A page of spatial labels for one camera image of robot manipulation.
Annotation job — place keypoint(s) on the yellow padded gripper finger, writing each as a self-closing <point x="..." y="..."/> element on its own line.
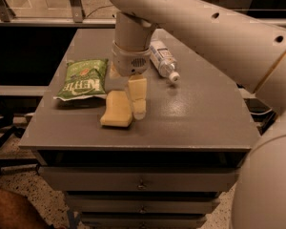
<point x="114" y="74"/>
<point x="137" y="89"/>

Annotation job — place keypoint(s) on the black chair base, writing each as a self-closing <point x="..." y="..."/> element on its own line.
<point x="6" y="120"/>

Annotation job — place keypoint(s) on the green chips bag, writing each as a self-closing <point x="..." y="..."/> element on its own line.
<point x="84" y="79"/>

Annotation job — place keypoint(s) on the person's bare leg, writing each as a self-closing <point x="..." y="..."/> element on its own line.
<point x="16" y="212"/>

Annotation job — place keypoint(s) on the metal railing frame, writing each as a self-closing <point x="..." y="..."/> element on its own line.
<point x="85" y="12"/>

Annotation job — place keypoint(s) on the clear plastic water bottle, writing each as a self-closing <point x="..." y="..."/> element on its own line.
<point x="164" y="61"/>

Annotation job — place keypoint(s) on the grey drawer cabinet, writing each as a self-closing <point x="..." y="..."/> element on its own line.
<point x="166" y="170"/>

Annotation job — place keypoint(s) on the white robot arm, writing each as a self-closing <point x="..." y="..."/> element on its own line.
<point x="253" y="55"/>

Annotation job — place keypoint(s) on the yellow sponge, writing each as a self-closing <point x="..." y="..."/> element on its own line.
<point x="118" y="111"/>

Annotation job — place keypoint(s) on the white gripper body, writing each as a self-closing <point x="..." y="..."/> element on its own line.
<point x="129" y="62"/>

